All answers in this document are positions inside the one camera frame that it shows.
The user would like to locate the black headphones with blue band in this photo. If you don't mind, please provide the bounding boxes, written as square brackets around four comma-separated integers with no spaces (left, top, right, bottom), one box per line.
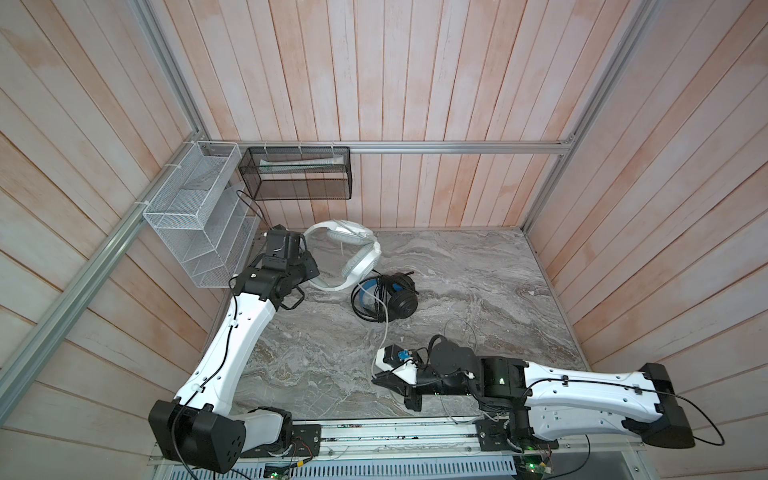
[350,270,419,323]

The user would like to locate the black headphone cable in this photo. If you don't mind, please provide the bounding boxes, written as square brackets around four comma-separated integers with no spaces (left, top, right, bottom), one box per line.
[350,274,391,324]

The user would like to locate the white headphone cable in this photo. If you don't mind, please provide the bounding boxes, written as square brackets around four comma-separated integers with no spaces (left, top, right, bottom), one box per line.
[341,263,499,427]

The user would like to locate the white wire mesh shelf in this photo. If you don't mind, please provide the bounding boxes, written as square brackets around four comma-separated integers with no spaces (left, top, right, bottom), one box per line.
[144,141,261,289]

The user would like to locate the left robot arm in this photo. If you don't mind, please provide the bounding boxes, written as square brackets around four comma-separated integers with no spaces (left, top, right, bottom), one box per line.
[148,225,319,474]

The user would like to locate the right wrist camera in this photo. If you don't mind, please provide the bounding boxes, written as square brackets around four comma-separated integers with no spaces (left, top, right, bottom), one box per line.
[374,344,423,386]

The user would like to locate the aluminium wall frame rail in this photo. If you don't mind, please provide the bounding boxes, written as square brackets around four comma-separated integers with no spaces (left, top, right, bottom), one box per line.
[0,0,667,421]

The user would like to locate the black wire mesh basket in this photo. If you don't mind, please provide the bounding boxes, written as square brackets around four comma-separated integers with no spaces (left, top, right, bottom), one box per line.
[238,146,353,201]

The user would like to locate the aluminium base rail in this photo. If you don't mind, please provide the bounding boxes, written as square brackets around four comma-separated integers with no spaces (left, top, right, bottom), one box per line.
[197,413,649,480]

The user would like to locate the white headphones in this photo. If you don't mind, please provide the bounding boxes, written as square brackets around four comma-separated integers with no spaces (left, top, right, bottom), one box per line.
[301,219,383,293]

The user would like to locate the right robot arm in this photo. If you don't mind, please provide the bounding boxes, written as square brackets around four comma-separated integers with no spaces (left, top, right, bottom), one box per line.
[372,335,695,449]

